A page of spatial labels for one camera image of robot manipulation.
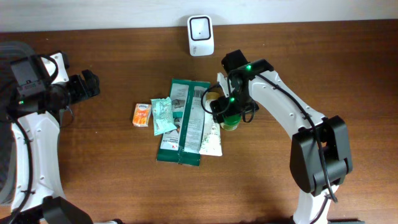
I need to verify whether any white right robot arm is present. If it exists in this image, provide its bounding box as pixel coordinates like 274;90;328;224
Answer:
210;58;353;223

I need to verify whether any green lid jar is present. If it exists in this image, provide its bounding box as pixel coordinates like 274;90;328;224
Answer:
220;114;241;131

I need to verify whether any orange tissue pack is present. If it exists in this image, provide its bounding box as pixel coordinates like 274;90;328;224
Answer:
132;103;152;128

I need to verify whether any mint green small packet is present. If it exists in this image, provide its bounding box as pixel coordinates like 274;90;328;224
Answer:
151;97;177;136

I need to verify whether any grey plastic mesh basket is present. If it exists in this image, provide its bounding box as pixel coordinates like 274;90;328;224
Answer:
1;41;30;206

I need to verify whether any white barcode scanner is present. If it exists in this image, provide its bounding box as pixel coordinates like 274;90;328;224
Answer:
187;15;215;57

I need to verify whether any green white package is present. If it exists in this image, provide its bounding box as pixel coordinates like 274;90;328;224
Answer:
157;79;210;166

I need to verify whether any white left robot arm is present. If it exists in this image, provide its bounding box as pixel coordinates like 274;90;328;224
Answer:
1;50;100;223

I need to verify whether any white tube with tan cap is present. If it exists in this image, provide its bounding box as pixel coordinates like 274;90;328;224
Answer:
198;91;223;157

